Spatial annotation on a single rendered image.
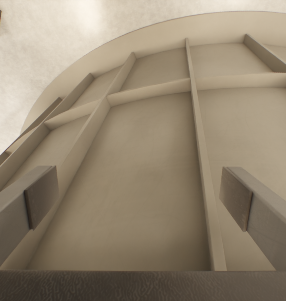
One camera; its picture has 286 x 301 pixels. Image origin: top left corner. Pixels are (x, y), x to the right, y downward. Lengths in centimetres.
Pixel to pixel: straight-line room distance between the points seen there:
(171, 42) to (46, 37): 48
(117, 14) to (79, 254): 76
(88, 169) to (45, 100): 76
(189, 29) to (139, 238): 71
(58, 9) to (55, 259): 82
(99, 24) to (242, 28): 48
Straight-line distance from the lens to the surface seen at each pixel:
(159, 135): 34
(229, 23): 83
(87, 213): 26
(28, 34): 101
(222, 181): 16
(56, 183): 17
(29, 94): 112
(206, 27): 82
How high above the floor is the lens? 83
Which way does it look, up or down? 50 degrees down
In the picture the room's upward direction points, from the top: 168 degrees counter-clockwise
